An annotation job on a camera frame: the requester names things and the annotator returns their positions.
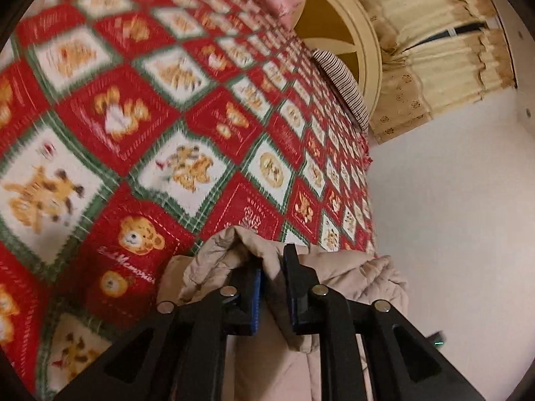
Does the beige quilted puffer jacket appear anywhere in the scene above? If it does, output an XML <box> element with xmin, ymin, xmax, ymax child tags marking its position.
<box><xmin>157</xmin><ymin>226</ymin><xmax>409</xmax><ymax>400</ymax></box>

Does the red teddy bear bedspread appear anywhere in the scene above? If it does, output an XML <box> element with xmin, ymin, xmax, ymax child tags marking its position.
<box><xmin>1</xmin><ymin>0</ymin><xmax>375</xmax><ymax>400</ymax></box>

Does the yellow floral window curtain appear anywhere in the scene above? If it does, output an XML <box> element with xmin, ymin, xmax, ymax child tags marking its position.
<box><xmin>358</xmin><ymin>0</ymin><xmax>515</xmax><ymax>143</ymax></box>

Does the striped pillow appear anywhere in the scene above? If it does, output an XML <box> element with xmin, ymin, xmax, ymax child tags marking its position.
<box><xmin>312</xmin><ymin>49</ymin><xmax>370</xmax><ymax>133</ymax></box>

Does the cream round headboard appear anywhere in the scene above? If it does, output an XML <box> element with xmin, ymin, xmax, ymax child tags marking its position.
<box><xmin>292</xmin><ymin>0</ymin><xmax>383</xmax><ymax>112</ymax></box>

